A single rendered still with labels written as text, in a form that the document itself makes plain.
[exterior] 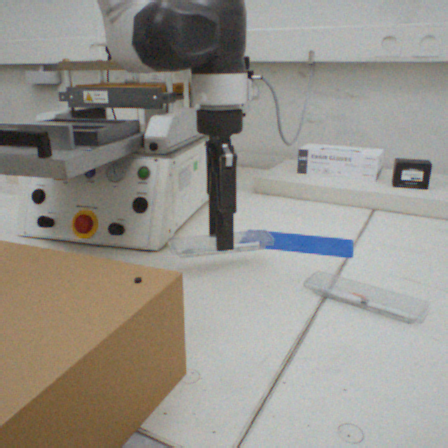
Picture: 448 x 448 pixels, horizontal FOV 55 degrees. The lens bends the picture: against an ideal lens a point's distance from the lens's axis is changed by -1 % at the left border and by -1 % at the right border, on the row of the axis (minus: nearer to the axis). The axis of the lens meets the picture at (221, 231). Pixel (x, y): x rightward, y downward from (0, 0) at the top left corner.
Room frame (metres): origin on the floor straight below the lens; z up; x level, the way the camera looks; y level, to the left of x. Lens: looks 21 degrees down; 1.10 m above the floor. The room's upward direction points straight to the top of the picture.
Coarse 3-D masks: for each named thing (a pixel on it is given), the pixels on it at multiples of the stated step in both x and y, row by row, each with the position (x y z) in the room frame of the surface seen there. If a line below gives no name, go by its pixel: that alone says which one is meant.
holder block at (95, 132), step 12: (48, 120) 0.90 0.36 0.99; (60, 120) 0.92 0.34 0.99; (72, 120) 0.91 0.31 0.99; (84, 120) 0.90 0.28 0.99; (96, 120) 0.90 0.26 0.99; (108, 120) 0.89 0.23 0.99; (120, 120) 0.89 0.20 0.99; (132, 120) 0.89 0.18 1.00; (84, 132) 0.74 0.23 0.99; (96, 132) 0.73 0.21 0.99; (108, 132) 0.77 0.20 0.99; (120, 132) 0.81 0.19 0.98; (132, 132) 0.86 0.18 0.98; (84, 144) 0.74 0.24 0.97; (96, 144) 0.73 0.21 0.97
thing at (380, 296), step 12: (312, 276) 0.63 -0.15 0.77; (324, 276) 0.63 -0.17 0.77; (336, 276) 0.63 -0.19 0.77; (324, 288) 0.60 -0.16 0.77; (336, 288) 0.59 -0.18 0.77; (348, 288) 0.59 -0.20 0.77; (360, 288) 0.59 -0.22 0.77; (372, 288) 0.59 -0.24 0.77; (384, 288) 0.59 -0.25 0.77; (372, 300) 0.56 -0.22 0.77; (384, 300) 0.56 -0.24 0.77; (396, 300) 0.56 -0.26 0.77; (408, 300) 0.56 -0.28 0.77; (420, 300) 0.56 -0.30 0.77; (408, 312) 0.52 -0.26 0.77; (420, 312) 0.52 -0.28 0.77
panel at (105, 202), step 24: (96, 168) 0.88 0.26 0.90; (48, 192) 0.89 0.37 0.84; (72, 192) 0.87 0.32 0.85; (96, 192) 0.86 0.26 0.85; (120, 192) 0.85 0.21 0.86; (144, 192) 0.83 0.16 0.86; (72, 216) 0.85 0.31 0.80; (96, 216) 0.84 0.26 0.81; (120, 216) 0.82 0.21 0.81; (144, 216) 0.81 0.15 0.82; (72, 240) 0.83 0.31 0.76; (96, 240) 0.82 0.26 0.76; (120, 240) 0.80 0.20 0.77; (144, 240) 0.79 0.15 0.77
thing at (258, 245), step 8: (168, 240) 0.71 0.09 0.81; (272, 240) 0.71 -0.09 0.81; (192, 248) 0.68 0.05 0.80; (200, 248) 0.68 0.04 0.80; (208, 248) 0.68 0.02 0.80; (240, 248) 0.70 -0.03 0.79; (248, 248) 0.71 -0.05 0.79; (256, 248) 0.71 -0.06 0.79; (264, 248) 0.72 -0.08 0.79; (184, 256) 0.68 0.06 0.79; (192, 256) 0.69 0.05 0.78
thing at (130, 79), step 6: (126, 72) 1.07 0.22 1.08; (126, 78) 1.07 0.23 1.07; (132, 78) 1.07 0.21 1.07; (138, 78) 1.08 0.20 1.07; (84, 84) 1.07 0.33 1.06; (90, 84) 1.07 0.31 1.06; (96, 84) 1.07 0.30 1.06; (102, 84) 1.07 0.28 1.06; (108, 84) 1.07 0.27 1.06; (114, 84) 1.01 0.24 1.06; (120, 84) 1.01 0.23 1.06; (126, 84) 1.01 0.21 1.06; (132, 84) 1.01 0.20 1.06; (138, 84) 1.01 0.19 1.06; (144, 84) 1.01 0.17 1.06; (150, 84) 1.01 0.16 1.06; (156, 84) 1.01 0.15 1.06; (162, 84) 1.01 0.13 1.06; (174, 84) 1.08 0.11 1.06; (180, 84) 1.12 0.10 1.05; (162, 90) 1.01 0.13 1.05; (174, 90) 1.08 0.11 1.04; (180, 90) 1.12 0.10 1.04; (180, 96) 1.12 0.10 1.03
